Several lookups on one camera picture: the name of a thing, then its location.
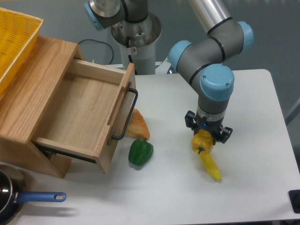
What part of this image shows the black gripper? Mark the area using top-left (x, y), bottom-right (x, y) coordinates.
top-left (184, 111), bottom-right (233, 145)

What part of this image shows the yellow bell pepper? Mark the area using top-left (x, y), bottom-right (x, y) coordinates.
top-left (191, 129), bottom-right (214, 154)

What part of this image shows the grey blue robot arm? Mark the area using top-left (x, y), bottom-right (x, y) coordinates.
top-left (84, 0), bottom-right (254, 143)

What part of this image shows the green bell pepper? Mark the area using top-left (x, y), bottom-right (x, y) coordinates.
top-left (128, 139), bottom-right (154, 166)

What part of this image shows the open wooden top drawer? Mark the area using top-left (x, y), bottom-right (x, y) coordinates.
top-left (32, 59), bottom-right (138, 173)

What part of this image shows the wooden drawer cabinet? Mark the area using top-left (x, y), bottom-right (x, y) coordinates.
top-left (0, 36), bottom-right (83, 178)

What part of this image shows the yellow banana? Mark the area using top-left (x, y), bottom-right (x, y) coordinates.
top-left (199, 151), bottom-right (222, 181)

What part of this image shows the orange bread slice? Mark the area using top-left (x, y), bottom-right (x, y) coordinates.
top-left (125, 109), bottom-right (150, 141)

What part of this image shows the black table corner clamp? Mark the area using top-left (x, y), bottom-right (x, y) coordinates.
top-left (288, 189), bottom-right (300, 214)

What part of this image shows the yellow plastic basket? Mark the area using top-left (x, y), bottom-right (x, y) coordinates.
top-left (0, 8), bottom-right (44, 94)

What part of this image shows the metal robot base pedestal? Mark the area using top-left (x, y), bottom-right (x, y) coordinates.
top-left (111, 12), bottom-right (162, 75)

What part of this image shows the black cable loop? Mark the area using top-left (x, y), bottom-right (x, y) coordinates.
top-left (77, 38), bottom-right (114, 65)

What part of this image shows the black pan blue handle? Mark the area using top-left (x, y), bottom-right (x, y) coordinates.
top-left (0, 169), bottom-right (67, 225)

